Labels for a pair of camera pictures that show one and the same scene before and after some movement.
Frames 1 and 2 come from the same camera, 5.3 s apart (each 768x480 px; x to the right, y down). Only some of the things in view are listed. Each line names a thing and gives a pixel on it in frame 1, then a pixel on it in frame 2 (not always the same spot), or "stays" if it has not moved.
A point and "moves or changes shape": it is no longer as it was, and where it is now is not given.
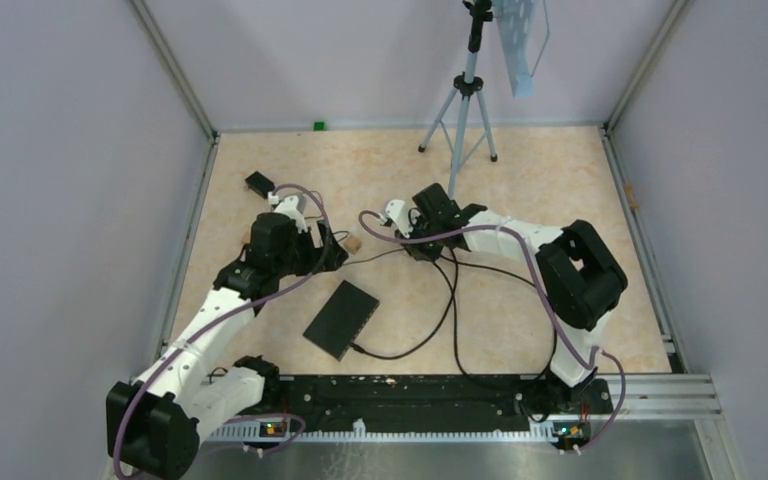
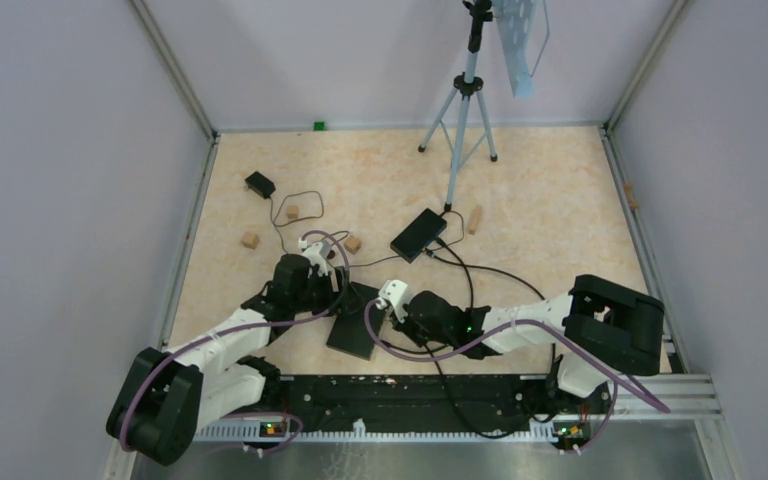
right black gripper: x=419 y=253 to x=406 y=329
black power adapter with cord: x=262 y=186 to x=360 y=262
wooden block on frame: x=630 y=194 stays
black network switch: x=341 y=320 moves or changes shape
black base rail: x=437 y=400 stays
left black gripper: x=314 y=253 to x=326 y=281
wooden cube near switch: x=352 y=244 stays
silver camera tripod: x=465 y=86 stays
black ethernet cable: x=360 y=350 to x=463 y=262
